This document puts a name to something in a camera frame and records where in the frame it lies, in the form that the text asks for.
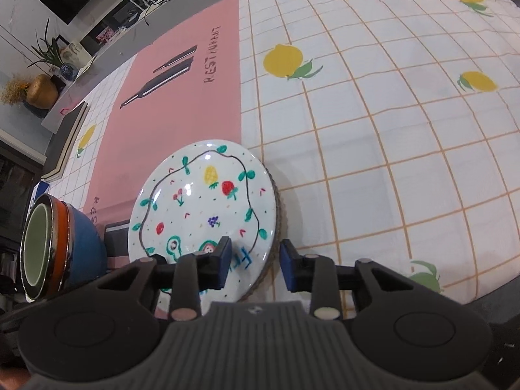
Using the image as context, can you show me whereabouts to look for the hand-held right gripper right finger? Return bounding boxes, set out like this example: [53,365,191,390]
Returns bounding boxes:
[279,239,420,320]

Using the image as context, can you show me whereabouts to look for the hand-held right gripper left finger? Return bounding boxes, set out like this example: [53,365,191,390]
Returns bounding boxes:
[96,236,233,321]

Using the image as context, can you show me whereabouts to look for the large clear glass plate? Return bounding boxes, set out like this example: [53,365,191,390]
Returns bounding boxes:
[238,162,287,304]

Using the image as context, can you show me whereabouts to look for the white painted fruit plate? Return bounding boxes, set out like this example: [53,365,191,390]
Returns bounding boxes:
[128,140,278,303]

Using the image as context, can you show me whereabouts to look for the stainless steel bowl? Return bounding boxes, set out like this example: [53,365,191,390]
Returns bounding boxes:
[20,194,108,302]

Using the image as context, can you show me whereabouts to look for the lemon print checked tablecloth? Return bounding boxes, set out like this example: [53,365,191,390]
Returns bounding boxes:
[41,0,520,305]

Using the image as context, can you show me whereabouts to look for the pink table runner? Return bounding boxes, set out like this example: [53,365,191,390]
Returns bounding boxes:
[83,0,244,321]

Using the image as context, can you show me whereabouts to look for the book with white pages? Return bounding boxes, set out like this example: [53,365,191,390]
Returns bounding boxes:
[41,106,91,182]

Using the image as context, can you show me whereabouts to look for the black hardcover book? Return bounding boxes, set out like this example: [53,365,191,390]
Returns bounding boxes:
[52,102,88,168]

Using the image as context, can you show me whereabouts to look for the golden round vase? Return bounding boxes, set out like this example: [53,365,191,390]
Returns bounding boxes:
[26,74,59,110]

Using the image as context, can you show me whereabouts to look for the green plant in blue pot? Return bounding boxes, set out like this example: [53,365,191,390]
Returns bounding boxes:
[28,18,80,81]

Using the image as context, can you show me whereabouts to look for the dried yellow flower bunch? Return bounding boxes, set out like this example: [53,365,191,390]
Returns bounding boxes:
[0,76,30,105]

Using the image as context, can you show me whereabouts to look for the small photo frame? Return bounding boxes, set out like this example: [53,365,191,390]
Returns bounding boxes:
[61,43,92,68]

